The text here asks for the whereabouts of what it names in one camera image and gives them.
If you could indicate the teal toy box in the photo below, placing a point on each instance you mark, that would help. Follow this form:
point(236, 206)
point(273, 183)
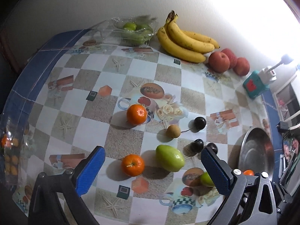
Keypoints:
point(254, 86)

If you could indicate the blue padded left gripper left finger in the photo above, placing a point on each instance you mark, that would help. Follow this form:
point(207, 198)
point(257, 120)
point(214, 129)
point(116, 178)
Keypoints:
point(45, 207)

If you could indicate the large green mango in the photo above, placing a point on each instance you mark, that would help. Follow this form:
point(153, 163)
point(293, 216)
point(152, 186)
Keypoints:
point(169, 158)

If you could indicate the orange tangerine with stem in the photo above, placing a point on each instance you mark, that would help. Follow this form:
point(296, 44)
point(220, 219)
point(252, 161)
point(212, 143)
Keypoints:
point(132, 165)

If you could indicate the red apple right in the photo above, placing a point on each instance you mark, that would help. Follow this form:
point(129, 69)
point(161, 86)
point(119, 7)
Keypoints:
point(242, 66)

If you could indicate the red apple middle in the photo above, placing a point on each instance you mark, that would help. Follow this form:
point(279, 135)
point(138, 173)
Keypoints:
point(232, 57)

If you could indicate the clear box of kumquats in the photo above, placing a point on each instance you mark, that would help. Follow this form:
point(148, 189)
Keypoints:
point(12, 139)

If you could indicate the black power adapter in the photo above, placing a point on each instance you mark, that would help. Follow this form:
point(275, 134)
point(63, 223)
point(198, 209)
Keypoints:
point(282, 126)

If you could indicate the red apple front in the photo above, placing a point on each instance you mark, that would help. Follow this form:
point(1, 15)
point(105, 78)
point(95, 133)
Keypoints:
point(219, 62)

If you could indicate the clear box of green fruit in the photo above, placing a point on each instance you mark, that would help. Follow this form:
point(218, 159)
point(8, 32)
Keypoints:
point(127, 31)

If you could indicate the small brown longan fruit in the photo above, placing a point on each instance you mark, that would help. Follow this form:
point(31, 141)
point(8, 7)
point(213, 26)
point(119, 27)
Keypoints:
point(173, 131)

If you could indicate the red apple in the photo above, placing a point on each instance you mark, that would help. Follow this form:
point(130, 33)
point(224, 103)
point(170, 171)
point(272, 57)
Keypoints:
point(232, 57)
point(242, 66)
point(219, 62)

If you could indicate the checkered patterned tablecloth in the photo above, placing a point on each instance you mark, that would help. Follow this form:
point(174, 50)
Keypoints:
point(74, 94)

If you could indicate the small green lime fruit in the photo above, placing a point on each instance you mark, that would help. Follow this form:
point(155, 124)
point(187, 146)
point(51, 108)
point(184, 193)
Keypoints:
point(206, 180)

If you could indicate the dark plum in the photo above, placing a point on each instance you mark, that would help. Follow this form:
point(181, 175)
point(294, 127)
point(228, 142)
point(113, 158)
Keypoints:
point(213, 147)
point(199, 123)
point(197, 146)

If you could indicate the orange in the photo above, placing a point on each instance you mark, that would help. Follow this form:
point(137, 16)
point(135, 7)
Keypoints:
point(249, 172)

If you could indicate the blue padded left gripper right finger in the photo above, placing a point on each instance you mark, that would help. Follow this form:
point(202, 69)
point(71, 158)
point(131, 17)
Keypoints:
point(248, 199)

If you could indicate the round steel bowl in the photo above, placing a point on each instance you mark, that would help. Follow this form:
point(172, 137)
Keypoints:
point(257, 153)

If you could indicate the yellow banana bunch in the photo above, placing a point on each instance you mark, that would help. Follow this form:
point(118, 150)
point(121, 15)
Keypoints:
point(186, 45)

